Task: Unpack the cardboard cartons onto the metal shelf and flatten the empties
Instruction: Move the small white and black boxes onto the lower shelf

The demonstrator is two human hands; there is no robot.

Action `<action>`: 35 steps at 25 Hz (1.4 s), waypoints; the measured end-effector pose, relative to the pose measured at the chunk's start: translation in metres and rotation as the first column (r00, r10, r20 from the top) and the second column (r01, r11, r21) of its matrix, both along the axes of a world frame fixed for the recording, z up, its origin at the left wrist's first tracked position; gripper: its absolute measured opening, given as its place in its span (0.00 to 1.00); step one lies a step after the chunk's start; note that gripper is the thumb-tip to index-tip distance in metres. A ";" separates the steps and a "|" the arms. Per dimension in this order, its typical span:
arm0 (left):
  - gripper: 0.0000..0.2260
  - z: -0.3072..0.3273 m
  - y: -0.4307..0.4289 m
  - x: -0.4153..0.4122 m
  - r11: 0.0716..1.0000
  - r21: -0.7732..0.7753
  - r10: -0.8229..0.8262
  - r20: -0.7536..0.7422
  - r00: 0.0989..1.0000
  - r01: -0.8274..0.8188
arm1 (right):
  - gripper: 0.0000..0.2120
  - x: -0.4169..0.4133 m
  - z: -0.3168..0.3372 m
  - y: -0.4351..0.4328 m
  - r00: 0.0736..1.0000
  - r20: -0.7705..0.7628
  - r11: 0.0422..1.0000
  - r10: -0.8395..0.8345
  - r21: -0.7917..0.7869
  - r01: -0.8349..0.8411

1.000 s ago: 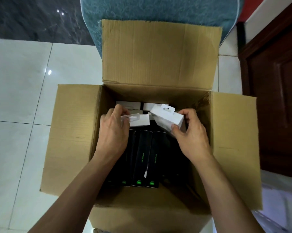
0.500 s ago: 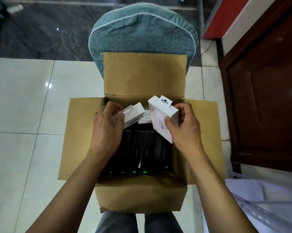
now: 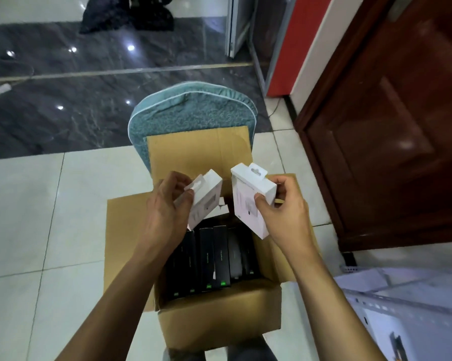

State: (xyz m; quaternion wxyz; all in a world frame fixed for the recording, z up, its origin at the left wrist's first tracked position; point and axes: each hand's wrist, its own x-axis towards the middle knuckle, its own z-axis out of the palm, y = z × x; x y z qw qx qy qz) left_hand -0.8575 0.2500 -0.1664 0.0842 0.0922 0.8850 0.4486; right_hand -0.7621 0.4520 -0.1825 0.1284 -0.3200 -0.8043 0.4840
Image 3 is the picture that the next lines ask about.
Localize dark wooden door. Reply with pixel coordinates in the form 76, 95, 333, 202
295, 0, 452, 253

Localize glass door with metal frame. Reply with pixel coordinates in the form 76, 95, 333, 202
224, 0, 296, 95

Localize person's left hand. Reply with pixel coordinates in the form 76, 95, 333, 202
136, 171, 197, 260

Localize person's grey trouser legs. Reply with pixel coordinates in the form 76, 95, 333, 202
162, 336, 280, 361

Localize person's right hand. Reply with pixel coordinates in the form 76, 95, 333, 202
254, 175, 317, 256

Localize small printed brown carton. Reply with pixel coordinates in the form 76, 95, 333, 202
104, 126, 321, 352

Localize white metal shelving rack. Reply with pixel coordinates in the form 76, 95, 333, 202
335, 267, 452, 361

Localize stack of slim white boxes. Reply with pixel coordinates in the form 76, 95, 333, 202
203, 195, 231, 217

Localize teal fabric chair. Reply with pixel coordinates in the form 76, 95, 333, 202
127, 81, 259, 173

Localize row of slim black boxes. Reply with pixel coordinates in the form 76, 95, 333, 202
162, 214, 263, 301

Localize orange utility knife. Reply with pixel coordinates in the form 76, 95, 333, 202
390, 333, 411, 361

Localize slim white tabbed box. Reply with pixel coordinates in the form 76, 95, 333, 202
173, 169, 224, 232
230, 162, 278, 240

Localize person's left forearm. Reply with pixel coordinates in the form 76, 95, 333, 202
56, 246, 170, 361

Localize dark floor mat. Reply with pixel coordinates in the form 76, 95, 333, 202
79, 0, 176, 33

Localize person's right forearm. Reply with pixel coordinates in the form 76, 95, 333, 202
290, 244, 388, 361

